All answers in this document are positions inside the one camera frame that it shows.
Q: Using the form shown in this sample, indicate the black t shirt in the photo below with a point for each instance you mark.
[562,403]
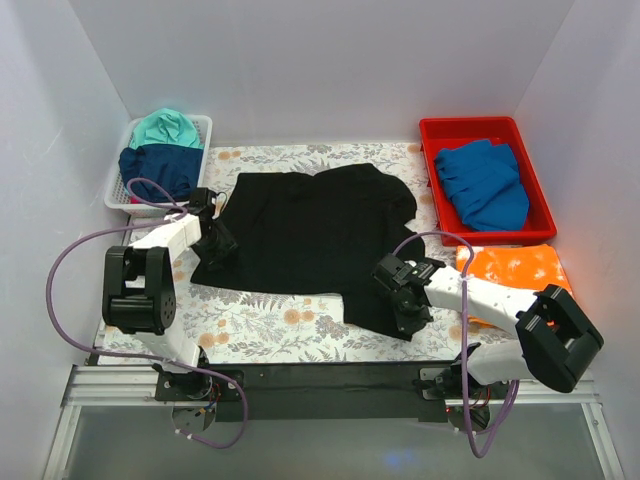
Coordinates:
[306,234]

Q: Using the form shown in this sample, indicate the white plastic basket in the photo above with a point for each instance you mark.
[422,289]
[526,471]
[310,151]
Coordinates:
[116,196]

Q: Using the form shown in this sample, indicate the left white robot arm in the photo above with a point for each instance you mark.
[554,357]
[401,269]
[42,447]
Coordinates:
[139,297]

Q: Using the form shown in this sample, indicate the navy blue t shirt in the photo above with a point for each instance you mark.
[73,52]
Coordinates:
[174,168]

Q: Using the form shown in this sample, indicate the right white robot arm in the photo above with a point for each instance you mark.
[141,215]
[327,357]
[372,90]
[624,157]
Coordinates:
[553,341]

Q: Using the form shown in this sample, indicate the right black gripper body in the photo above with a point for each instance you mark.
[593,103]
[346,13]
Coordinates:
[411,315]

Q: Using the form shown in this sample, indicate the aluminium mounting rail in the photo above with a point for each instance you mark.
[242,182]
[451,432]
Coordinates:
[136,386]

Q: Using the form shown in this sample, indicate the orange white t shirt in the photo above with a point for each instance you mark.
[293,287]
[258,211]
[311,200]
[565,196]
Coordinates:
[530,267]

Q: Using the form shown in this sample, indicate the teal t shirt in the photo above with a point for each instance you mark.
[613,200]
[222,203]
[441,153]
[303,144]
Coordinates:
[167,127]

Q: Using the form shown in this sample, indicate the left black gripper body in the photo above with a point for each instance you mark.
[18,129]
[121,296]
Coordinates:
[220,248]

